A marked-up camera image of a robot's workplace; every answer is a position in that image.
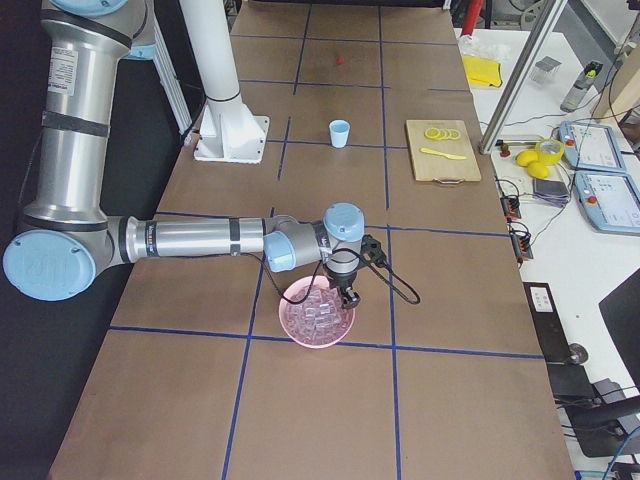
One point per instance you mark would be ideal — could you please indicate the whole yellow lemon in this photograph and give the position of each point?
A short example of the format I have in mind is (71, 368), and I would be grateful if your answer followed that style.
(526, 157)
(538, 170)

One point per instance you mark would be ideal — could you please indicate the yellow tape roll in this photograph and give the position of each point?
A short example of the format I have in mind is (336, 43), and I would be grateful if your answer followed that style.
(550, 151)

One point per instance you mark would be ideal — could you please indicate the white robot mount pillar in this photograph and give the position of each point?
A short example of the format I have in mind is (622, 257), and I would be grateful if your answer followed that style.
(229, 132)

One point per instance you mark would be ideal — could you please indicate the pink bowl of ice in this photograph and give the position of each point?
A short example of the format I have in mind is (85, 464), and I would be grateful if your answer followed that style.
(315, 317)

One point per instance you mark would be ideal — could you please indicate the aluminium frame post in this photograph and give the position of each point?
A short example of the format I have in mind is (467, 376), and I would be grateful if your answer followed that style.
(549, 15)

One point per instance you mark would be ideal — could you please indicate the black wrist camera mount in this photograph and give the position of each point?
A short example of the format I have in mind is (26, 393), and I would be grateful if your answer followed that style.
(372, 251)

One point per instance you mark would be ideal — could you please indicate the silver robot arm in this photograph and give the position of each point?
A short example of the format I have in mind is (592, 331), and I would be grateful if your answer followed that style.
(65, 240)

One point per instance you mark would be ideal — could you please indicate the upper teach pendant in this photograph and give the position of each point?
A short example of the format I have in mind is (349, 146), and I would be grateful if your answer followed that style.
(590, 146)

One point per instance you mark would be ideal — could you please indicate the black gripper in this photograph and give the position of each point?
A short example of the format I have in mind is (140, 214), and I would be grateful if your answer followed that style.
(342, 280)

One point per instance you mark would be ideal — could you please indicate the whole yellow lemon upper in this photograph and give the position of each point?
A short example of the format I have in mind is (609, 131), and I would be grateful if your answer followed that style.
(526, 157)

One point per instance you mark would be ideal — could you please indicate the whole yellow lemon lower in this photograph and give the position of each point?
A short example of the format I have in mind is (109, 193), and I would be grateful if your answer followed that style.
(538, 170)

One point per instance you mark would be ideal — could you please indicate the light blue plastic cup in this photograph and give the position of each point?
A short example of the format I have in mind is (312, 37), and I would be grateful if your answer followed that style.
(339, 130)

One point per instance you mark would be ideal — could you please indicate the yellow cloth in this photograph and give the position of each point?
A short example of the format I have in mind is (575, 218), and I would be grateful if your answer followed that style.
(482, 72)

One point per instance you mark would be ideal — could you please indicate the grey handheld device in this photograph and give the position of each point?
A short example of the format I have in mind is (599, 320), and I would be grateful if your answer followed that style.
(580, 87)

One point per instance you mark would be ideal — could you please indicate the teach pendant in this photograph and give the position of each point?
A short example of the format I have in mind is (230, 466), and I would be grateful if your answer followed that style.
(590, 146)
(609, 200)

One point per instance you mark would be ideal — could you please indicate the lower teach pendant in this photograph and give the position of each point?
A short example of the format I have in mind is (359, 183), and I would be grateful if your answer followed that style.
(609, 200)

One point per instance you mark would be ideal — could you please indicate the wooden cutting board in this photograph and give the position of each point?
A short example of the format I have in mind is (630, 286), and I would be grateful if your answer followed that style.
(428, 168)

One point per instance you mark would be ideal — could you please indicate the yellow plastic knife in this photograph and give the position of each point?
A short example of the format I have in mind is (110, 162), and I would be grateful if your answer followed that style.
(449, 156)

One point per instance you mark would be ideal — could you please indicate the purple notebook stack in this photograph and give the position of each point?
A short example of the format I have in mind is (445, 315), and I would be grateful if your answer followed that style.
(551, 191)

